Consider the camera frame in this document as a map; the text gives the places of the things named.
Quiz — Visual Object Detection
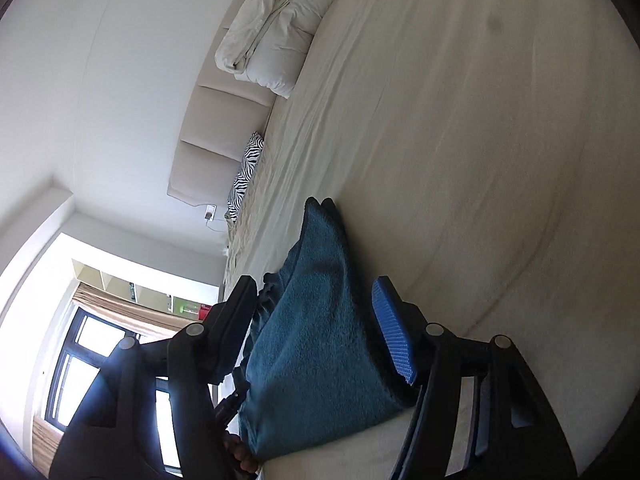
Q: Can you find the beige padded headboard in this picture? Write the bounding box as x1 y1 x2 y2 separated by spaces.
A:
166 0 286 207

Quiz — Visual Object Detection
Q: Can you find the folded white duvet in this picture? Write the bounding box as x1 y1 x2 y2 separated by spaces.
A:
215 0 337 100

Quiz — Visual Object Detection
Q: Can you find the window with dark frame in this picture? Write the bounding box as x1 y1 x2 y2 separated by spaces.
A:
44 305 221 477

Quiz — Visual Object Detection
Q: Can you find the bed with beige sheet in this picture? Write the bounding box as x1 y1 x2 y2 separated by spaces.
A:
221 0 640 480

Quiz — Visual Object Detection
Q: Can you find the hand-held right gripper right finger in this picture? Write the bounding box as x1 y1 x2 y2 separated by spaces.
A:
372 276 577 480

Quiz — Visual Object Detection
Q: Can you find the beige curtain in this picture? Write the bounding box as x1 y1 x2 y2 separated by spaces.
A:
31 282 182 467

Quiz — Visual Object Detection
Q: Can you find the dark green knit sweater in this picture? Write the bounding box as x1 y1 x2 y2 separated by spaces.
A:
235 197 417 464

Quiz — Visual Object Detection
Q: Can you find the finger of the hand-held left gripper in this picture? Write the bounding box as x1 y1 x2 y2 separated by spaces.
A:
214 384 250 427

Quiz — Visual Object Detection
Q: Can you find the white open shelf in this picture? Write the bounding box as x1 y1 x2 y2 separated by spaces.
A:
71 258 222 322

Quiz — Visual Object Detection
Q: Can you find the zebra print pillow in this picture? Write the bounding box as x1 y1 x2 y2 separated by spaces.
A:
226 131 266 217

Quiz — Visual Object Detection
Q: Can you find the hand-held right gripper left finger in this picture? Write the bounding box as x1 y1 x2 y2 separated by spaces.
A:
50 275 259 480

